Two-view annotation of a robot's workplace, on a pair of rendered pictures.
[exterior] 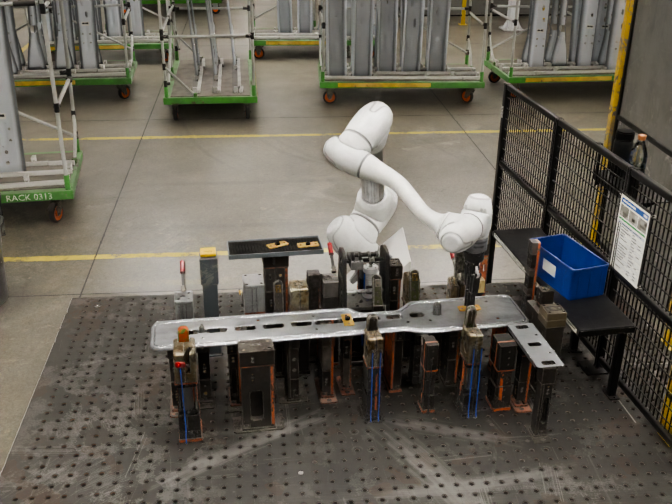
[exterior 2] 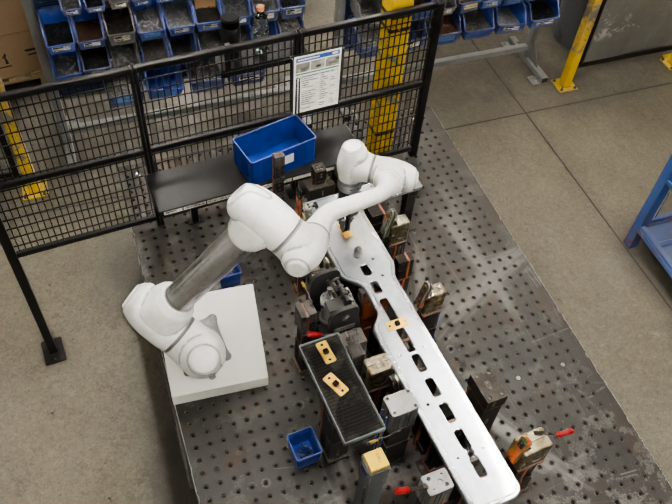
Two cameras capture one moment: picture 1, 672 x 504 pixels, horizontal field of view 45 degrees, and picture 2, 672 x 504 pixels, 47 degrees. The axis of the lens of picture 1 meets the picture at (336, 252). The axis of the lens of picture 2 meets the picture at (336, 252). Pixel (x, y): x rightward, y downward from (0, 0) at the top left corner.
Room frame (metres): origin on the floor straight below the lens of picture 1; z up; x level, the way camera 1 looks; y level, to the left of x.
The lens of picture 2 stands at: (3.32, 1.35, 3.29)
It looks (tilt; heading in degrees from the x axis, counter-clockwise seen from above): 51 degrees down; 252
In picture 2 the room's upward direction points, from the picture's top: 5 degrees clockwise
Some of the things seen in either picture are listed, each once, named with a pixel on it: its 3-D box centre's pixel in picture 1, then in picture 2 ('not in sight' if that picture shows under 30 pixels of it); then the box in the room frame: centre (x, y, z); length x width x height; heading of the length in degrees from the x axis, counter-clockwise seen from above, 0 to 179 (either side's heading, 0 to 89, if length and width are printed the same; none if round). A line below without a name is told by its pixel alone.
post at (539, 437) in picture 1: (542, 399); (407, 205); (2.35, -0.72, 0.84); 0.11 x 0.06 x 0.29; 10
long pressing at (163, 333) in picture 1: (342, 322); (401, 328); (2.61, -0.03, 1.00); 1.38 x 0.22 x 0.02; 100
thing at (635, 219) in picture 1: (631, 240); (316, 80); (2.70, -1.07, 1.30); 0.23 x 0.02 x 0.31; 10
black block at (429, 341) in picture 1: (429, 375); (400, 279); (2.50, -0.34, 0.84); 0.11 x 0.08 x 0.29; 10
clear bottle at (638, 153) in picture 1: (637, 160); (260, 29); (2.91, -1.12, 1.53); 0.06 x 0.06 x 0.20
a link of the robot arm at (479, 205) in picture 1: (476, 216); (355, 161); (2.69, -0.50, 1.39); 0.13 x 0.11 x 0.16; 150
